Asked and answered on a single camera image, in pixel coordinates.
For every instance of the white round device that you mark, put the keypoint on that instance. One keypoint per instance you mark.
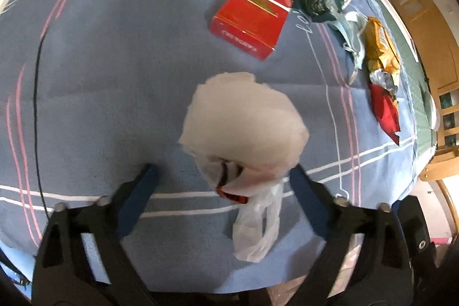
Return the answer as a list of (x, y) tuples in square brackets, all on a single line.
[(430, 109)]

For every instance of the blue plaid bed sheet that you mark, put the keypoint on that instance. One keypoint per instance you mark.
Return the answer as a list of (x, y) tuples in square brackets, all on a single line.
[(107, 76)]

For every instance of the golden snack wrapper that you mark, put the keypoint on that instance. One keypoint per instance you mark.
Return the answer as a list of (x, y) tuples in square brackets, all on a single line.
[(378, 44)]

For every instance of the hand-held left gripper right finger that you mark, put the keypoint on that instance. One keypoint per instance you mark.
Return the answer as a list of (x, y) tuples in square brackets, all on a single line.
[(308, 198)]

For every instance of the red cigarette box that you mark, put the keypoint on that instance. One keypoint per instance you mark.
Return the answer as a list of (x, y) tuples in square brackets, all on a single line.
[(251, 22)]

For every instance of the wooden side shelf unit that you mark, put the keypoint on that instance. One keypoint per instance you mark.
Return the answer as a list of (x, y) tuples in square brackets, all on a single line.
[(437, 40)]

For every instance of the white plastic bag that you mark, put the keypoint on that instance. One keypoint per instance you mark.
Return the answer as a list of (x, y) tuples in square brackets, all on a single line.
[(244, 119)]

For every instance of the dark green bag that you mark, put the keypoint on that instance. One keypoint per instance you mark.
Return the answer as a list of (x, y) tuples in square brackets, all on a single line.
[(315, 1)]

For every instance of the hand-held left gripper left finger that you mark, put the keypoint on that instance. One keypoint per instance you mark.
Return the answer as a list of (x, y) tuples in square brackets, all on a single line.
[(136, 198)]

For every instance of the red foil wrapper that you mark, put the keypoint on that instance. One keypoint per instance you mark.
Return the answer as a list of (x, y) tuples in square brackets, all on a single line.
[(385, 112)]

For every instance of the green quilted bed mat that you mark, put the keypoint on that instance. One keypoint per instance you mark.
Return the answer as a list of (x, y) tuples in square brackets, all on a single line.
[(412, 76)]

